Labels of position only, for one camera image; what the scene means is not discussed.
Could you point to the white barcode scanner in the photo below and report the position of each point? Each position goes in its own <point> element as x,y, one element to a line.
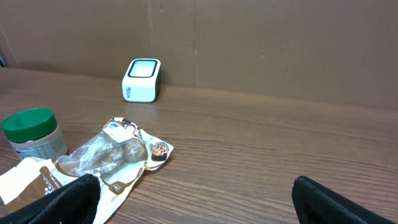
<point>141,83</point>

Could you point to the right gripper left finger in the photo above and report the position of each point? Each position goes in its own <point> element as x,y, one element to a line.
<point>73,203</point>

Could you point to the green lid jar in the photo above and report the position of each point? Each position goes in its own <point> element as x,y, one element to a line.
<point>35,133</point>

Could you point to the beige snack pouch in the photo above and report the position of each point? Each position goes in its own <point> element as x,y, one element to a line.
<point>117,156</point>

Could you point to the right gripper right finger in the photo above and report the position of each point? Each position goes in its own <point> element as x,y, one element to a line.
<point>316,204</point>

